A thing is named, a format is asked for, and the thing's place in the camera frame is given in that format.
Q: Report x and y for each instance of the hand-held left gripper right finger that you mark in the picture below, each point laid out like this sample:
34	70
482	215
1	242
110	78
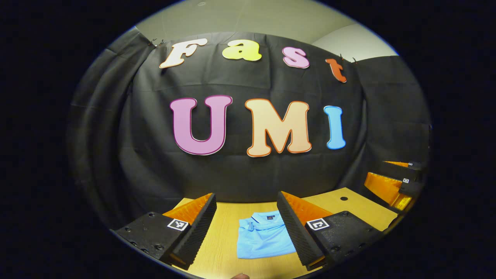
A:
296	236

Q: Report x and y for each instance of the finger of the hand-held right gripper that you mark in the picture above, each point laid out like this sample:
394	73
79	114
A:
385	190
395	169

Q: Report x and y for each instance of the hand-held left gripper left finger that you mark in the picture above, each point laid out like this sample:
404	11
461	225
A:
195	236

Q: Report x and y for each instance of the light blue T-shirt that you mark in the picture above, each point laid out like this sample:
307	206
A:
263	240

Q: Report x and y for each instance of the black backdrop cloth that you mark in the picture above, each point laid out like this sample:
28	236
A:
240	170

